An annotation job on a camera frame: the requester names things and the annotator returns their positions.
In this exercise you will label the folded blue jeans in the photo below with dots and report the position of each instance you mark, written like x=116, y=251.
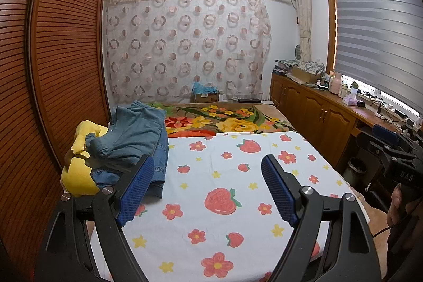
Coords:
x=162, y=153

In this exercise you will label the circle patterned curtain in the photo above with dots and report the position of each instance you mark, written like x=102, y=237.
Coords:
x=185, y=47

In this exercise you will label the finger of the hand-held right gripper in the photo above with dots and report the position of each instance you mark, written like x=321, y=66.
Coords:
x=370, y=145
x=386, y=131

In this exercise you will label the grey trash bin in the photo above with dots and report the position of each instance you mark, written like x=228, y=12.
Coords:
x=355, y=173

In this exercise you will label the small round fan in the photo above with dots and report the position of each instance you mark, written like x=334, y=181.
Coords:
x=298, y=52

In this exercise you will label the pink tissue box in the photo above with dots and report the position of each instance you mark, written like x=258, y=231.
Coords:
x=351, y=100

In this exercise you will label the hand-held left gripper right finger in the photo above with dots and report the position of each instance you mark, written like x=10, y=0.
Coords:
x=279, y=189

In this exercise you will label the small cardboard box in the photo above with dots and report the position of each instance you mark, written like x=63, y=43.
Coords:
x=205, y=98

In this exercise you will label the green capped bottle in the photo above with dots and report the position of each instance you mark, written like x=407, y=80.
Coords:
x=354, y=89

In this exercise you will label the pink bottle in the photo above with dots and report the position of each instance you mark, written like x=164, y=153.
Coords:
x=335, y=83

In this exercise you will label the grey striped window blind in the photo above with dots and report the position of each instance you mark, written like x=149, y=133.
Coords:
x=380, y=37

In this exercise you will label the wooden cabinet counter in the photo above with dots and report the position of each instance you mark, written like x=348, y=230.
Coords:
x=314, y=110

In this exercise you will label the floral blanket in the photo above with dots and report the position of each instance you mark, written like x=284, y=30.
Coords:
x=231, y=123

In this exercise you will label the long cardboard box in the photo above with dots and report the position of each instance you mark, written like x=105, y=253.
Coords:
x=304, y=74

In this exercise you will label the stack of folded cloths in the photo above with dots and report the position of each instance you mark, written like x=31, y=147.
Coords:
x=286, y=65

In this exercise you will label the yellow plush toy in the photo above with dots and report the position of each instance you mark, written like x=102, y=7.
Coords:
x=77, y=176

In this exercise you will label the person's right hand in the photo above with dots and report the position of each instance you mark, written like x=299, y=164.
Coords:
x=396, y=206

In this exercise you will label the beige tied curtain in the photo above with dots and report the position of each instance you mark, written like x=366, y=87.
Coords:
x=304, y=21

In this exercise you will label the wooden louvered wardrobe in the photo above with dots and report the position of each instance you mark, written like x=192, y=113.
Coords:
x=66, y=37

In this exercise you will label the wooden window frame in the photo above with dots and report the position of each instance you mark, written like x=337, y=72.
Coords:
x=330, y=21

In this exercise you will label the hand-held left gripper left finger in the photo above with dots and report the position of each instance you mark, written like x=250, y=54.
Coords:
x=138, y=189

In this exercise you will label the floral cloth pile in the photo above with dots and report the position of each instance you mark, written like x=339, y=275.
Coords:
x=312, y=66

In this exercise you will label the white strawberry printed sheet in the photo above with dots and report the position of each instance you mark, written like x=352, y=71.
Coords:
x=205, y=159

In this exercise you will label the person's right forearm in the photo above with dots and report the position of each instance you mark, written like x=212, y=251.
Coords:
x=406, y=242

